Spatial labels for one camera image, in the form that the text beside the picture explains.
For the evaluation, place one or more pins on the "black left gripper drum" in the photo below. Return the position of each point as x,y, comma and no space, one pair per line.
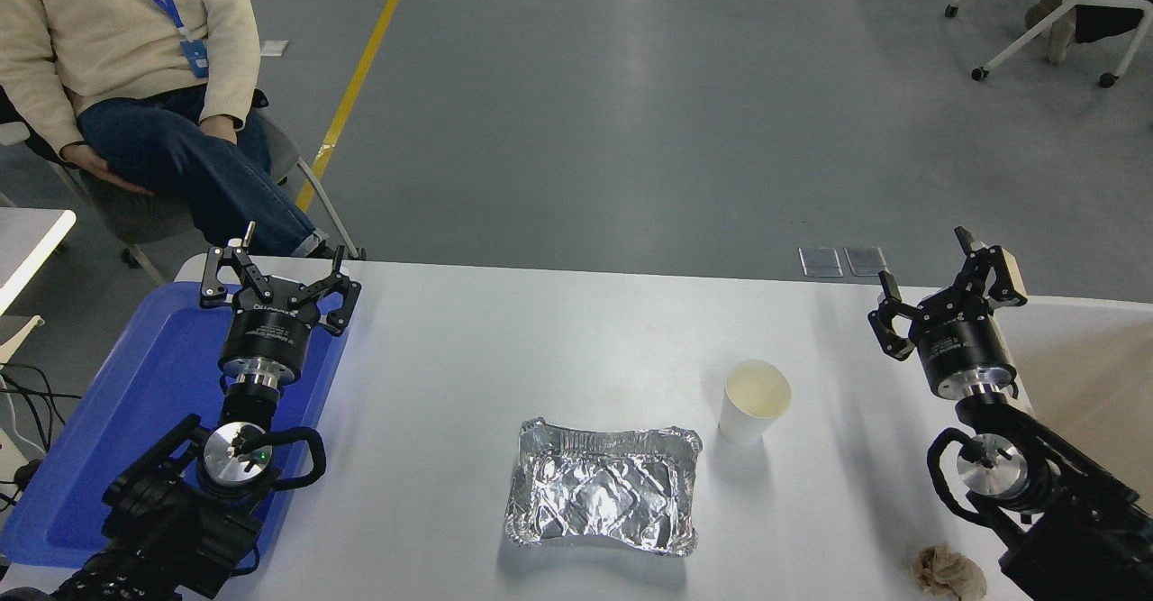
270,331

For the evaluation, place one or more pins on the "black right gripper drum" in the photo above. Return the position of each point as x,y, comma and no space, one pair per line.
964,340

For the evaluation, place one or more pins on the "white paper cup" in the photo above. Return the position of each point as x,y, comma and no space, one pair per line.
752,403

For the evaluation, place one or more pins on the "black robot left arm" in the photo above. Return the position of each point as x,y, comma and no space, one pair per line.
162,529

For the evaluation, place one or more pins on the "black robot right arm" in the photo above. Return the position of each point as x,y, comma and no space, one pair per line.
1081,529

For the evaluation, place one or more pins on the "white floor paper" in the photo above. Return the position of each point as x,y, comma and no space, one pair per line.
274,46

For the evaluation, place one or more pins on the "person's left hand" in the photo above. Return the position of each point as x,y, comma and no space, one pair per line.
219,128

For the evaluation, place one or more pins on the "person's right hand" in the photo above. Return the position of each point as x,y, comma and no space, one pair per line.
99,167

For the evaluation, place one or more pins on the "clear floor plate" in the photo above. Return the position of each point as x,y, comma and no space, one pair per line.
867,261
821,262

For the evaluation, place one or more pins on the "grey chair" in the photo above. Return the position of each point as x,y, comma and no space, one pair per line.
135,213

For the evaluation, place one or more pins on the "blue plastic tray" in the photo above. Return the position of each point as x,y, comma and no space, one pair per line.
153,376

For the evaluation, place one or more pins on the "large pale bin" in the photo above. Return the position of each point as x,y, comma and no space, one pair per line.
1090,367

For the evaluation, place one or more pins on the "white side table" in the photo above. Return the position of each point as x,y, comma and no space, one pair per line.
27,241

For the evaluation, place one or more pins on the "crumpled tan paper ball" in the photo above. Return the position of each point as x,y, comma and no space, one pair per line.
950,574

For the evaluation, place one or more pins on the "person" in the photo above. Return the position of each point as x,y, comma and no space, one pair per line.
108,24
1058,29

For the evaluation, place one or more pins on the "white wheeled office chair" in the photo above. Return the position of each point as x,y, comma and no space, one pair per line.
1072,8

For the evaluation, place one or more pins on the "crinkled foil tray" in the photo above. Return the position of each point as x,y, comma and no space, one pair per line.
603,493

